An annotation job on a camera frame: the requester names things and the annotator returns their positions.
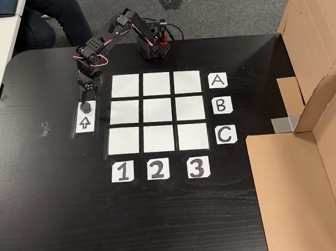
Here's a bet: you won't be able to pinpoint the white paper grid square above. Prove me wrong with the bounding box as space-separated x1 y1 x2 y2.
177 122 211 151
141 71 172 97
108 99 142 126
106 125 142 157
175 95 207 122
172 70 203 94
142 124 176 154
110 73 141 98
142 97 174 124

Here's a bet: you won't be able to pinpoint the white arrow paper sheet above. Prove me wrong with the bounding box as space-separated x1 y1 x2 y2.
73 100 99 134

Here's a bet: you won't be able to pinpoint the crumpled clear tape piece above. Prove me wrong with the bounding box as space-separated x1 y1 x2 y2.
35 120 53 140

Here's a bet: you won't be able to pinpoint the person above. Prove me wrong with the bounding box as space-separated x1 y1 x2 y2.
15 0 97 52

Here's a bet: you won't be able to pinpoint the clear tape strip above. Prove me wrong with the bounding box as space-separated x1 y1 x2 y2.
0 93 12 108

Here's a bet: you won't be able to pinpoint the paper sheet number 1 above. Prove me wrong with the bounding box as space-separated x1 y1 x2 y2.
110 159 136 183

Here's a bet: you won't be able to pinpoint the red black screw clamp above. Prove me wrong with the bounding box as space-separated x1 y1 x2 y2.
156 18 169 45

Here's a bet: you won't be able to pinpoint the paper sheet number 2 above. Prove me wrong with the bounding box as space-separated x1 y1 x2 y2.
146 157 171 181

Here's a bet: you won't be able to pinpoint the dark blue notebook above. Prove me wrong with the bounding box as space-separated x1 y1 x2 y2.
0 0 21 19

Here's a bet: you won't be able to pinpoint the paper sheet letter A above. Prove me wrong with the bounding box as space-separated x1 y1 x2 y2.
207 71 229 90

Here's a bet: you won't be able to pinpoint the paper sheet number 3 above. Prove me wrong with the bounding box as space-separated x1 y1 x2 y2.
186 155 211 179

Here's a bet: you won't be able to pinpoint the paper sheet letter B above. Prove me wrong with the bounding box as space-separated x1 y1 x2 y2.
211 96 233 115

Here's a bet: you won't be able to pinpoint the paper sheet letter C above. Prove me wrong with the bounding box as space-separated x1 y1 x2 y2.
214 125 239 145

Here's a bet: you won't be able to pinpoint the brown cardboard panel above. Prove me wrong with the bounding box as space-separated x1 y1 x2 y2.
241 76 336 251
270 0 336 134

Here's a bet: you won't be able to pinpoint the black cable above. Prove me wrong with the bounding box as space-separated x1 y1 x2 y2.
165 21 186 42

